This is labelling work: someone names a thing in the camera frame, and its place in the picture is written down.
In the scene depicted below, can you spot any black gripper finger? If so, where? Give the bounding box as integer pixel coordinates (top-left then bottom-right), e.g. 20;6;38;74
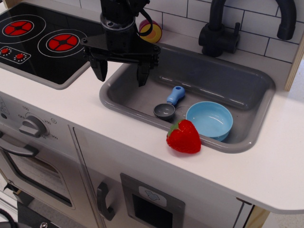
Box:
90;57;107;81
137;61;151;87

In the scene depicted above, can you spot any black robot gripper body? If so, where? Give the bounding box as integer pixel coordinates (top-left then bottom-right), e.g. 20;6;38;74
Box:
80;14;161;69

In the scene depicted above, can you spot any blue handled grey spoon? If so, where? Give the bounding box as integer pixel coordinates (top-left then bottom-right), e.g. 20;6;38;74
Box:
153;86;185;120

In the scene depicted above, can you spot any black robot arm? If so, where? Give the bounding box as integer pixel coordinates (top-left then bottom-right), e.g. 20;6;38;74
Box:
81;0;161;86

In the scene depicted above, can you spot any light blue plastic bowl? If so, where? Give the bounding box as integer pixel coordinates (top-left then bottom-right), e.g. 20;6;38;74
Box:
186;101;233;142

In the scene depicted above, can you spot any grey toy sink basin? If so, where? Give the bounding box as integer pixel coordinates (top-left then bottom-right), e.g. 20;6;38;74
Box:
99;44;276;153

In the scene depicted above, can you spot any yellow pink toy cylinder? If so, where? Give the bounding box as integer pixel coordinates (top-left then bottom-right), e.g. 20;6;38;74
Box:
139;19;162;43

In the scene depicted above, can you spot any black toy stovetop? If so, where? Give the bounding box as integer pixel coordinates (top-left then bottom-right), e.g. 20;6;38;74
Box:
0;3;104;90

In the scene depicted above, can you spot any red toy strawberry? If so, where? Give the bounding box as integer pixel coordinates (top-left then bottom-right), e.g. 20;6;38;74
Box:
166;119;201;154

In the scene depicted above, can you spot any black toy faucet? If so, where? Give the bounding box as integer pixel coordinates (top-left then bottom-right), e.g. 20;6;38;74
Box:
199;0;297;57

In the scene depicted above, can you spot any grey oven knob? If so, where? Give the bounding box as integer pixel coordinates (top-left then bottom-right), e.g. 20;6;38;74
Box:
19;115;47;138

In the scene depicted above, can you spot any toy oven door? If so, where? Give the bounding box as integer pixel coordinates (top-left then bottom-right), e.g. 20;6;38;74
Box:
0;142;76;211

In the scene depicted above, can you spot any grey dishwasher panel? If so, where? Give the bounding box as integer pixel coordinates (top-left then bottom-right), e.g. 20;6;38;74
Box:
120;173;185;228

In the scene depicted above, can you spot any grey oven door handle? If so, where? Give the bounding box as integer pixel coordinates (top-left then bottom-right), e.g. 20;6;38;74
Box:
0;138;39;157

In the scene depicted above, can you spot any grey cabinet door handle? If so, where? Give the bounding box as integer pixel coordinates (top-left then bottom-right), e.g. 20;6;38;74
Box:
96;182;115;221

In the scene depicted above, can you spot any black cable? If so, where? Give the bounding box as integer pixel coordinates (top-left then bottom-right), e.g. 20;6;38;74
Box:
0;208;19;228

